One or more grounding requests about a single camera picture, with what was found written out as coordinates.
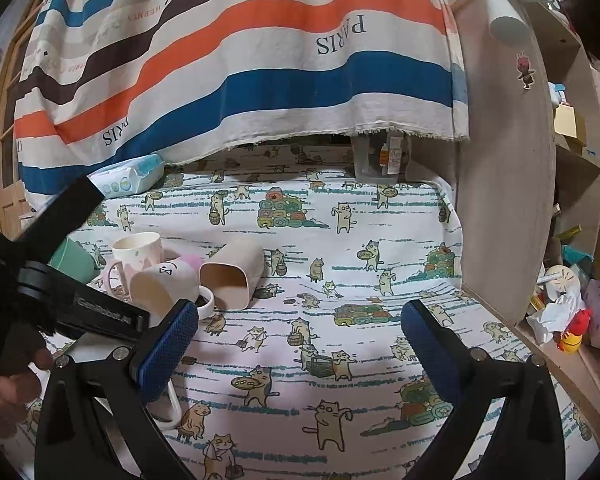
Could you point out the white plastic bag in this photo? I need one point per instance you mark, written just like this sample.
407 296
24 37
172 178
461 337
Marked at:
552 315

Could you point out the cardboard box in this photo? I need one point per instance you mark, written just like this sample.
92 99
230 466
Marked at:
570 122

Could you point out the cat print tablecloth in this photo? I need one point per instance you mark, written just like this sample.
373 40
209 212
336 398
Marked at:
330 240

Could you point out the pink cup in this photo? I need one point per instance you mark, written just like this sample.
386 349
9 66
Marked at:
191 263

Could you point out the white cup with face print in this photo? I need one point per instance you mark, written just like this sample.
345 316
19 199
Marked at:
165 285

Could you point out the person's left hand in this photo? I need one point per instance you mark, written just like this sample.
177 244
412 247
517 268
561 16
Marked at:
10 392

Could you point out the wet wipes pack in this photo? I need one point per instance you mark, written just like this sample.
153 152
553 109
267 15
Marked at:
125 175

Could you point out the wooden shelf unit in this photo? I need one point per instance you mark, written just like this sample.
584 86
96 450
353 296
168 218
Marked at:
500 185

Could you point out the red and yellow toy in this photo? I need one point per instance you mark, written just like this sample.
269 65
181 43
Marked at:
572 332

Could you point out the white desk lamp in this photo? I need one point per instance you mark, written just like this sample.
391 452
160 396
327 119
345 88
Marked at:
502 7

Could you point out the beige square cup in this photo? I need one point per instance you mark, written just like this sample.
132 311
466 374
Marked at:
232 272

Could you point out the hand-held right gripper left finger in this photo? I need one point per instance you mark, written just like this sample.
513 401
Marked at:
167 350

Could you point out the green cup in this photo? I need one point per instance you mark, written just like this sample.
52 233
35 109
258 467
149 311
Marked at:
72 260

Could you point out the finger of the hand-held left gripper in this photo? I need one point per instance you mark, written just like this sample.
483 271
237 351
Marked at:
65 210

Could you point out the clear plastic container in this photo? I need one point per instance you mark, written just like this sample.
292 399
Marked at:
380 157

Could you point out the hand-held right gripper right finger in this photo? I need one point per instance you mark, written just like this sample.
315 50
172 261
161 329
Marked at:
430 345

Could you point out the striped blanket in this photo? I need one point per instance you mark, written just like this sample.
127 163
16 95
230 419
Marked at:
280 60

